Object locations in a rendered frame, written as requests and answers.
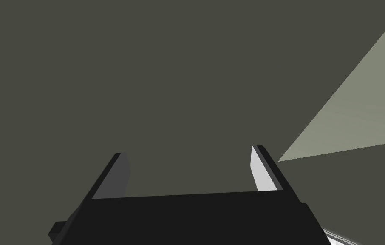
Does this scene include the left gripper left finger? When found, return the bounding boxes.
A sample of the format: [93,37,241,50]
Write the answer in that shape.
[86,152,132,201]

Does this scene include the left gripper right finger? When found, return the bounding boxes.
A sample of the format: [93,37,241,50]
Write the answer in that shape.
[250,145,286,192]

